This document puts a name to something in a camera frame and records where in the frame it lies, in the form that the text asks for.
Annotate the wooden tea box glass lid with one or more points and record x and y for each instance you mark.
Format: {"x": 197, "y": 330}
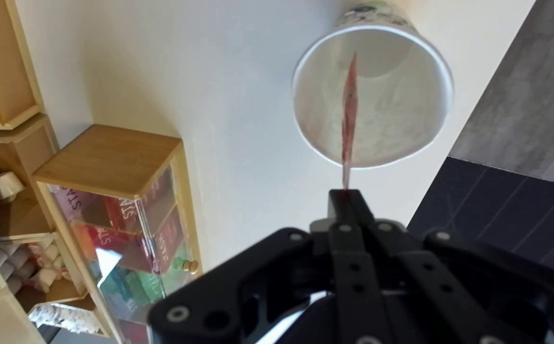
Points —
{"x": 107, "y": 156}

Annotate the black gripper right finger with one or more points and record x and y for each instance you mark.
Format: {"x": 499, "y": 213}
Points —
{"x": 442, "y": 294}

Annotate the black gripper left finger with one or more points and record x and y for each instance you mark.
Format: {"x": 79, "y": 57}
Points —
{"x": 346, "y": 275}

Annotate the wooden condiment organiser shelf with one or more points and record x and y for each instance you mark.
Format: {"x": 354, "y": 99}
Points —
{"x": 16, "y": 78}

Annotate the small patterned paper cup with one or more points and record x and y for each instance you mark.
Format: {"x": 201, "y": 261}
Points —
{"x": 403, "y": 84}

